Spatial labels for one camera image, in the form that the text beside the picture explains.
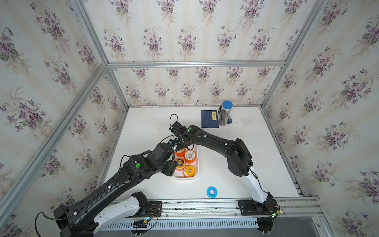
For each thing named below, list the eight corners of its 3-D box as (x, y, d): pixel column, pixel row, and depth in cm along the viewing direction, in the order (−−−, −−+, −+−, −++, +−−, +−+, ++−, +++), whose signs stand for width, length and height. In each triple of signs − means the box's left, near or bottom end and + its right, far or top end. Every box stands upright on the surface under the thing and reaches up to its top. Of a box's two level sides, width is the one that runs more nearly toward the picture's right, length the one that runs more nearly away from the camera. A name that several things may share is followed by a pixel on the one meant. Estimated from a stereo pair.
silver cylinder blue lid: (219, 126, 110) (224, 108, 95) (218, 119, 114) (222, 100, 100) (227, 126, 110) (233, 108, 95) (226, 119, 114) (231, 100, 100)
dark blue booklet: (201, 128, 110) (201, 125, 108) (200, 112, 121) (200, 109, 118) (219, 128, 110) (220, 126, 108) (217, 112, 121) (217, 109, 119)
